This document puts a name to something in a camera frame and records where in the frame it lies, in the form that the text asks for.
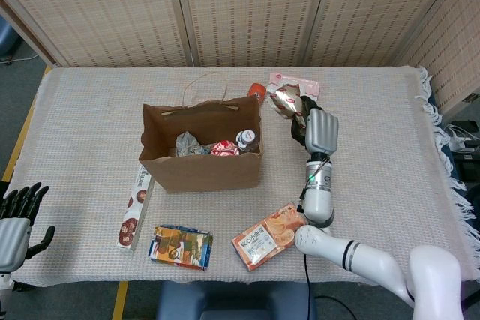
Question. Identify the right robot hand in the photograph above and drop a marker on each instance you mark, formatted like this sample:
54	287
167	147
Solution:
322	129

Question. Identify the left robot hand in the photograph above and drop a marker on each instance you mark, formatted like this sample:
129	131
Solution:
15	234

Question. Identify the brown gold snack packet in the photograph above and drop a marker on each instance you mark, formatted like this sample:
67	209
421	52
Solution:
287	99

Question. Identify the transparent water bottle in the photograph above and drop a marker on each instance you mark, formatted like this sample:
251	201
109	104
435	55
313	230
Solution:
247	137

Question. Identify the red round snack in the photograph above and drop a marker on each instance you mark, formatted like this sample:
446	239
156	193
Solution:
224	147

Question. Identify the orange biscuit package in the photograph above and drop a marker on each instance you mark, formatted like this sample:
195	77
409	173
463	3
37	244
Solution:
262	241

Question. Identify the silver crinkled snack bag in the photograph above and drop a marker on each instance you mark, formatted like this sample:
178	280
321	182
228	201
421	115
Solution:
189	144

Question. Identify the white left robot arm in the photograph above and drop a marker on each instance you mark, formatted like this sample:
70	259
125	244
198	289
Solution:
4	280

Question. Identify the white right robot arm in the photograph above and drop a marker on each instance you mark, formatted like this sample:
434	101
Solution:
318	196

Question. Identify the orange red small object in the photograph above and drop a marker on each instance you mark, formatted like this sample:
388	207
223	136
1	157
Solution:
258	89

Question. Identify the long white cookie box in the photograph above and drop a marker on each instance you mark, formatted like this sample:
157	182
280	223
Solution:
133	219

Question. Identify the brown paper bag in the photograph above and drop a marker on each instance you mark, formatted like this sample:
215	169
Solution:
195	181

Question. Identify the colourful snack packet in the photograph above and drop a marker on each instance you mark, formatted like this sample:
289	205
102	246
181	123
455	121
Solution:
180	247

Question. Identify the pink white wipes pack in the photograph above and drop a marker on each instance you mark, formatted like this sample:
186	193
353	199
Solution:
277	77

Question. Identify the beige woven tablecloth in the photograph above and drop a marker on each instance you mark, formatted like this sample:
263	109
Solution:
93	129

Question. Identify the white power strip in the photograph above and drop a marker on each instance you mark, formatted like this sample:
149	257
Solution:
459	140

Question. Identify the bamboo folding screen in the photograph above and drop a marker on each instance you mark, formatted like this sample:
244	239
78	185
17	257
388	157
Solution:
243	9

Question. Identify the blue padded stool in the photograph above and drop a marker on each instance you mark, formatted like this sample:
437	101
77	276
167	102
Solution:
225	301

